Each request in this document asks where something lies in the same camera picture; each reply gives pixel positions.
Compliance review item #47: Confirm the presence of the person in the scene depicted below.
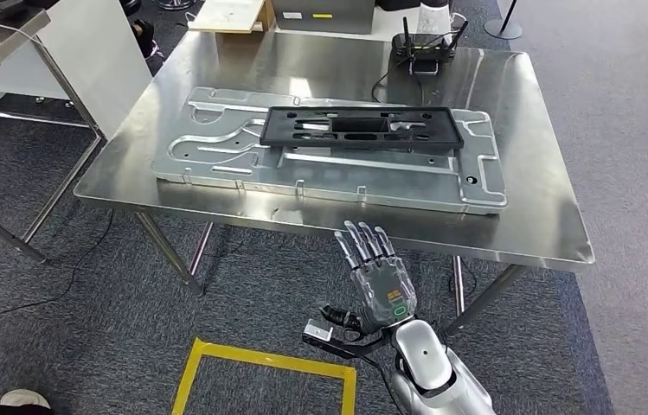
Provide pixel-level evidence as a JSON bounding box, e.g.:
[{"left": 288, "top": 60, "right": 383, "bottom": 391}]
[{"left": 0, "top": 389, "right": 53, "bottom": 415}]

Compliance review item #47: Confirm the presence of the stamped grey metal panel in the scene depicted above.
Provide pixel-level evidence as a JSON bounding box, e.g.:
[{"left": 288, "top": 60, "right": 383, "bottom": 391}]
[{"left": 150, "top": 86, "right": 510, "bottom": 216}]

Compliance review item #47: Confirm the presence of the black license plate frame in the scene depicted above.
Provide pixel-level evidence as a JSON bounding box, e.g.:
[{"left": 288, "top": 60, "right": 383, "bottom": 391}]
[{"left": 259, "top": 105, "right": 466, "bottom": 152}]

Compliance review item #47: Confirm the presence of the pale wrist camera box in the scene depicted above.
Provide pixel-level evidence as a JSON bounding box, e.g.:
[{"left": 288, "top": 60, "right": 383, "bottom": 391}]
[{"left": 303, "top": 320, "right": 335, "bottom": 345}]

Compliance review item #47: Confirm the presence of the round base floor stand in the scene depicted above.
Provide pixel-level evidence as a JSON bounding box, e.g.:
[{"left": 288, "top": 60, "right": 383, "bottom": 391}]
[{"left": 484, "top": 0, "right": 525, "bottom": 42}]

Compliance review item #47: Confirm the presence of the white board panel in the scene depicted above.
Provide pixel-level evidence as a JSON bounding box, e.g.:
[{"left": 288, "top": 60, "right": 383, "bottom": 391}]
[{"left": 0, "top": 0, "right": 154, "bottom": 140}]

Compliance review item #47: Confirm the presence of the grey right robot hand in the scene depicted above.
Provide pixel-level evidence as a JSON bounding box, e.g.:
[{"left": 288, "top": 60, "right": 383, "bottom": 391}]
[{"left": 319, "top": 220, "right": 418, "bottom": 337}]

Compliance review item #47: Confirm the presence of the black router with antennas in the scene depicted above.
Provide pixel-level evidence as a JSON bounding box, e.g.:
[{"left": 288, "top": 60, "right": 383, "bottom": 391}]
[{"left": 390, "top": 16, "right": 470, "bottom": 77}]

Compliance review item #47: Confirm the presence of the stainless steel workbench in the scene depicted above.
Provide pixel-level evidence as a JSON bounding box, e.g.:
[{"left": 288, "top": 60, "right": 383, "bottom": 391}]
[{"left": 73, "top": 29, "right": 596, "bottom": 340}]

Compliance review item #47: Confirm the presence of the black shoe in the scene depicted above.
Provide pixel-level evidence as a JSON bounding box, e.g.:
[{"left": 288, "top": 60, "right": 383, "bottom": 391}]
[{"left": 128, "top": 18, "right": 165, "bottom": 61}]

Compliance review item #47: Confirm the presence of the grey box with labels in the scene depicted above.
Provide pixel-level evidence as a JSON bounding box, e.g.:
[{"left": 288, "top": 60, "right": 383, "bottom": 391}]
[{"left": 272, "top": 0, "right": 377, "bottom": 35}]

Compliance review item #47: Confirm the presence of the pale wooden board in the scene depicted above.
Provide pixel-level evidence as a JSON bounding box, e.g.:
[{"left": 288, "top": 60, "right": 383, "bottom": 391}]
[{"left": 187, "top": 0, "right": 277, "bottom": 35}]

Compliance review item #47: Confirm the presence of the white container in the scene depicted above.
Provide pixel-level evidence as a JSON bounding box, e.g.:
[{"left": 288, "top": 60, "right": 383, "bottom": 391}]
[{"left": 414, "top": 0, "right": 469, "bottom": 36}]

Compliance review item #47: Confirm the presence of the black floor cable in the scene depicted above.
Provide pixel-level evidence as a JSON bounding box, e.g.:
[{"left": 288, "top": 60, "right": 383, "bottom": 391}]
[{"left": 0, "top": 208, "right": 117, "bottom": 354}]

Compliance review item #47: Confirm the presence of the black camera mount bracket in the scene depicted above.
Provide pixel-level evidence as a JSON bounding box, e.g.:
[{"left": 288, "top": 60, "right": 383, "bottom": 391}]
[{"left": 301, "top": 335, "right": 395, "bottom": 362}]

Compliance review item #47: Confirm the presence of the yellow floor tape square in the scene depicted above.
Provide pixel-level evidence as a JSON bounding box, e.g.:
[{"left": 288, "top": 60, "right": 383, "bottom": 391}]
[{"left": 170, "top": 337, "right": 358, "bottom": 415}]

